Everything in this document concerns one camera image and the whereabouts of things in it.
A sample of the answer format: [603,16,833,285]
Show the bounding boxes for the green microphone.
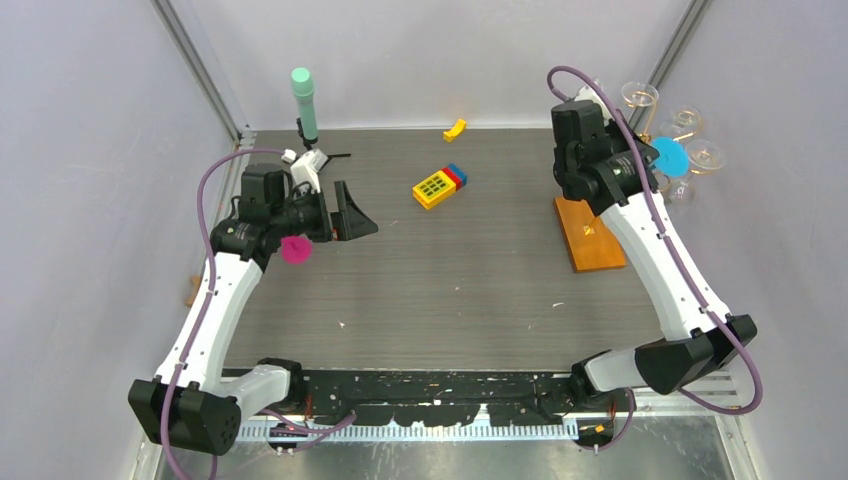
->
[290,67,319,140]

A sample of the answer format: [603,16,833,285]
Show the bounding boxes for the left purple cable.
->
[160,146,359,480]

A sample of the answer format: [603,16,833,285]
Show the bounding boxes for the yellow curved block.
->
[442,118,467,143]

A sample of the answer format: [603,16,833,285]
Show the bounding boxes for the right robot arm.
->
[551,100,757,411]

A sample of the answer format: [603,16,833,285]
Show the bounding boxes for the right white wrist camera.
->
[574,85,606,107]

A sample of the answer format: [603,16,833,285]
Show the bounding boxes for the yellow toy calculator block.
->
[412,170,457,210]

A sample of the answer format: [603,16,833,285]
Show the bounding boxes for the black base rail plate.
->
[280,370,586,427]

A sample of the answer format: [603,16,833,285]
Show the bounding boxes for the gold wine glass rack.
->
[643,105,703,195]

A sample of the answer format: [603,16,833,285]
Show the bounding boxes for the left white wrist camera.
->
[281,149,329,194]

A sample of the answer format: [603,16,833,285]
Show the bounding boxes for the clear wine glass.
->
[659,105,704,142]
[685,139,727,175]
[621,81,660,127]

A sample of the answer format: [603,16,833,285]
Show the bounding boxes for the clear wine glass far right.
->
[685,139,727,175]

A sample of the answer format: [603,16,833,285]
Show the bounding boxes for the red toy block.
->
[441,166,461,190]

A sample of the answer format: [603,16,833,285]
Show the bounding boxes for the blue plastic wine glass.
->
[651,137,689,178]

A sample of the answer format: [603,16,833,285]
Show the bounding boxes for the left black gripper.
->
[272,181,377,243]

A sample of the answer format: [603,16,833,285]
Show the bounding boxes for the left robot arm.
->
[128,164,378,456]

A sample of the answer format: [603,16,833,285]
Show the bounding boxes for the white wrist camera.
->
[281,149,329,194]
[574,85,606,107]

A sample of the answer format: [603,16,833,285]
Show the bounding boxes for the blue toy block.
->
[448,163,467,188]

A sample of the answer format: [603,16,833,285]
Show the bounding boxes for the clear wine glass top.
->
[621,81,660,127]

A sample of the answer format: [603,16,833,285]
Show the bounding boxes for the wooden rack base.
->
[553,196,627,273]

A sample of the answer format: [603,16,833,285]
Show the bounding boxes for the pink plastic wine glass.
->
[280,236,313,265]

